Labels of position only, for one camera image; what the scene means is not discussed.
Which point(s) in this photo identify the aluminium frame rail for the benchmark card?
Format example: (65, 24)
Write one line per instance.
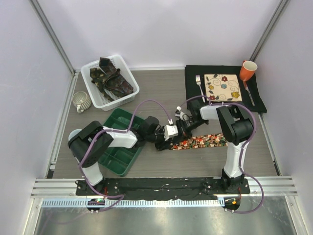
(54, 188)

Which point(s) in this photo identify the white plastic basket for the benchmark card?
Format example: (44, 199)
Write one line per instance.
(98, 100)

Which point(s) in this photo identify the green compartment tray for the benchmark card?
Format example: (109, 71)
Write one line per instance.
(119, 160)

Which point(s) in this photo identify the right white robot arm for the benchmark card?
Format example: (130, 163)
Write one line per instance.
(238, 128)

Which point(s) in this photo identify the patterned handle knife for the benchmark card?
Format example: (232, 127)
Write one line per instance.
(249, 93)

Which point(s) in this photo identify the dark patterned tie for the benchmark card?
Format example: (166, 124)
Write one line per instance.
(108, 78)

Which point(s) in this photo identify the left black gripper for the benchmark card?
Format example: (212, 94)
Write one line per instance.
(164, 145)

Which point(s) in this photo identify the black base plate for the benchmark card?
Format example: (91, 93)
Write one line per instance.
(161, 189)

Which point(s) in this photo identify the orange mug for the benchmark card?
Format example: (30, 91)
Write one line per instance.
(247, 70)

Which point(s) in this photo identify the red floral patterned tie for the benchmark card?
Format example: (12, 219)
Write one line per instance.
(212, 140)

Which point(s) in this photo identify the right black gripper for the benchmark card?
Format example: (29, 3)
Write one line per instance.
(182, 129)

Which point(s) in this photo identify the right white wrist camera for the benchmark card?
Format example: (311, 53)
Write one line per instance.
(180, 114)

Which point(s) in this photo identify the floral square plate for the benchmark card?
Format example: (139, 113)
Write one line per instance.
(222, 87)

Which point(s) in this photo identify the slotted cable duct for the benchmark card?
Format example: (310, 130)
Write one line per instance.
(90, 203)

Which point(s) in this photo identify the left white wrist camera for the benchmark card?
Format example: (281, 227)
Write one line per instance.
(170, 131)

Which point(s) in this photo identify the clear plastic cup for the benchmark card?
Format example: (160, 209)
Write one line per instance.
(73, 133)

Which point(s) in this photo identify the silver fork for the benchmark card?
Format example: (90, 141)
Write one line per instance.
(198, 82)

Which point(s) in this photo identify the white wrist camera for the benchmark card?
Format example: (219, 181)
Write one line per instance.
(170, 131)
(180, 114)

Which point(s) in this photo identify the grey ribbed cup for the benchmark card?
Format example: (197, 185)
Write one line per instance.
(81, 101)

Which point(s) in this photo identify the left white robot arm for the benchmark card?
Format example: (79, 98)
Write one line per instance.
(88, 145)

